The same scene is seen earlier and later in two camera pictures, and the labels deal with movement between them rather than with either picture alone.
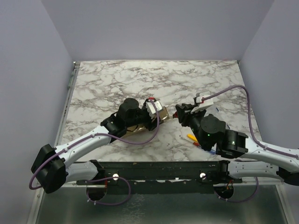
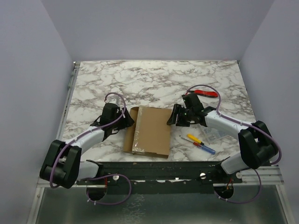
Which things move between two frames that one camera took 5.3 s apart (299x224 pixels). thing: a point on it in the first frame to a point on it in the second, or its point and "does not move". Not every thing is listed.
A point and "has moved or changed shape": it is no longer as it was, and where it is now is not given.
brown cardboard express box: x=163 y=115 has moved or changed shape
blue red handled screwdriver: x=197 y=143 does not move
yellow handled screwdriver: x=191 y=136 does not move
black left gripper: x=149 y=124 to x=126 y=121
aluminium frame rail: x=67 y=102 does not move
